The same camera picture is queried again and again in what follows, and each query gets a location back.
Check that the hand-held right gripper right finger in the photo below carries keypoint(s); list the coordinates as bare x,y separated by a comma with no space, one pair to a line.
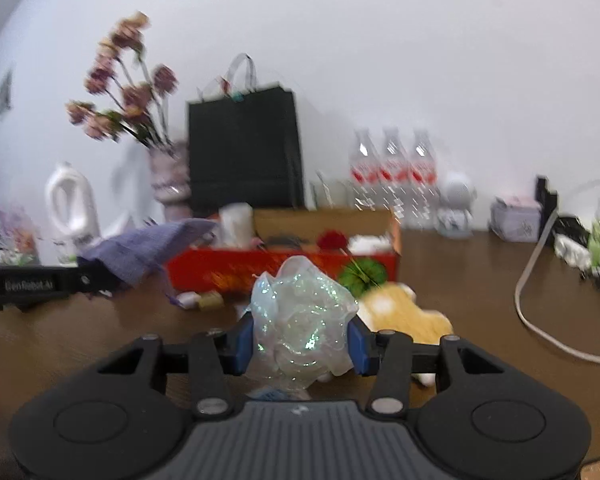
358,350

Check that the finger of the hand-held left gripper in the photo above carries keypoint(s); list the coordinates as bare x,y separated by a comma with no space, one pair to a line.
97,280

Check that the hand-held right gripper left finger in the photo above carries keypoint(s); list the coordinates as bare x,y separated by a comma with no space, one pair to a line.
244,347

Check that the purple knitted cloth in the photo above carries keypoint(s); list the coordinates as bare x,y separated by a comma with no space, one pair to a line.
145,252

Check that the yellow plush toy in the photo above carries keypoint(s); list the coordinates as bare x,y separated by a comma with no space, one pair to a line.
405,317

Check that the iridescent plastic bag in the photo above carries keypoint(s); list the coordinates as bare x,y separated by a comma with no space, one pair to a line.
305,315

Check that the red cardboard box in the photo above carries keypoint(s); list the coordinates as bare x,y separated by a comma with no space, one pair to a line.
220,270

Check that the wrapped flower bundle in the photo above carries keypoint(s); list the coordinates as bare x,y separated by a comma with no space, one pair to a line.
12,245

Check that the small olive packet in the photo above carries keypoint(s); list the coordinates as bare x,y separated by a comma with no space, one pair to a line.
211,300

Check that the small purple white packet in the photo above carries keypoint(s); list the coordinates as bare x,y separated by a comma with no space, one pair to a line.
187,301

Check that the white detergent bottle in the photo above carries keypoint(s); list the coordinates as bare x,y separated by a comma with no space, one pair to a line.
72,210

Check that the red artificial flower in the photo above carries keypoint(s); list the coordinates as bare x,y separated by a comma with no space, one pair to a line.
331,239

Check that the white paper roll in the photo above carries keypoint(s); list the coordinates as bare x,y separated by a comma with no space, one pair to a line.
236,225

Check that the mottled purple vase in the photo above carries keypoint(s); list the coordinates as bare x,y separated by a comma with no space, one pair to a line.
170,180

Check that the clear glass cup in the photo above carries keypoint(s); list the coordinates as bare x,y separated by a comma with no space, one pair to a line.
332,192

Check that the white robot figurine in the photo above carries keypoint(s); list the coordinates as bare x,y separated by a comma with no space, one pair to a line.
456,205

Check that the clear water bottle red label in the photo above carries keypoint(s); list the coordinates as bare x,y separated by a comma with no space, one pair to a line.
424,170
365,170
394,170

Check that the dried pink flower bouquet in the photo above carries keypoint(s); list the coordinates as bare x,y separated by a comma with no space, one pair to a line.
125,92

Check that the black paper bag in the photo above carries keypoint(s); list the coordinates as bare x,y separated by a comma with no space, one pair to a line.
245,150

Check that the pale tin box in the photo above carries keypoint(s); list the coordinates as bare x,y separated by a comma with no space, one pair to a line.
515,217

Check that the white power strip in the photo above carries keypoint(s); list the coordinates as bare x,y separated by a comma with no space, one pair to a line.
575,250

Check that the black upright block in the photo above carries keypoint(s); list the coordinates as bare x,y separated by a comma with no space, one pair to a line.
546,200

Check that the wall poster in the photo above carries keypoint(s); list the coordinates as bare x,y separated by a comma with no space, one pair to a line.
5,91

